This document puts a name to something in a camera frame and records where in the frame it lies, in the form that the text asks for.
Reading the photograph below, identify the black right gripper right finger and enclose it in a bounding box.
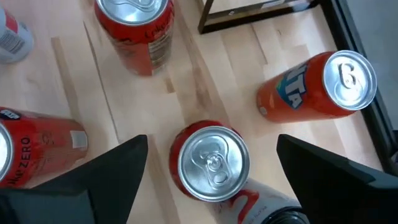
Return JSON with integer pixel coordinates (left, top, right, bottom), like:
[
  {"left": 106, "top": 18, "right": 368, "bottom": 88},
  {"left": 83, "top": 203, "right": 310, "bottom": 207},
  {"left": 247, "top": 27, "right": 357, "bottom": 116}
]
[{"left": 276, "top": 134, "right": 398, "bottom": 224}]

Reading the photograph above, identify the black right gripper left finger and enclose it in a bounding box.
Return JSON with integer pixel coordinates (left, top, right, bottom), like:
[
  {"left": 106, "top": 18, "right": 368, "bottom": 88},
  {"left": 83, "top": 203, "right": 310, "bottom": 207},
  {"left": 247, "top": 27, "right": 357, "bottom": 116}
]
[{"left": 0, "top": 134, "right": 149, "bottom": 224}]

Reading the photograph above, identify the red Coca-Cola Zero can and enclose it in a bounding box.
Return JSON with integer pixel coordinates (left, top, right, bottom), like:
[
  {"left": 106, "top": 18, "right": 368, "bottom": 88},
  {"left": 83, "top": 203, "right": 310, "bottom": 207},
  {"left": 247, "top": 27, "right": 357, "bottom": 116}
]
[{"left": 0, "top": 106, "right": 89, "bottom": 189}]

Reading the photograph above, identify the red soda can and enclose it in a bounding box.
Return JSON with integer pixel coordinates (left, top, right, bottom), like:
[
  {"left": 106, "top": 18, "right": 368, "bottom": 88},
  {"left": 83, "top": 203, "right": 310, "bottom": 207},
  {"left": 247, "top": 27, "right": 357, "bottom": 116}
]
[{"left": 169, "top": 119, "right": 251, "bottom": 203}]

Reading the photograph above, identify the Celsius Peach Vibe can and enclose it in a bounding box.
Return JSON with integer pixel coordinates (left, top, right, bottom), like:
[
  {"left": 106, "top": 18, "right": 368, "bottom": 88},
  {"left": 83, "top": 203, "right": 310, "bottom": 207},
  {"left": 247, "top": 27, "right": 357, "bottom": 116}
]
[{"left": 0, "top": 6, "right": 35, "bottom": 65}]

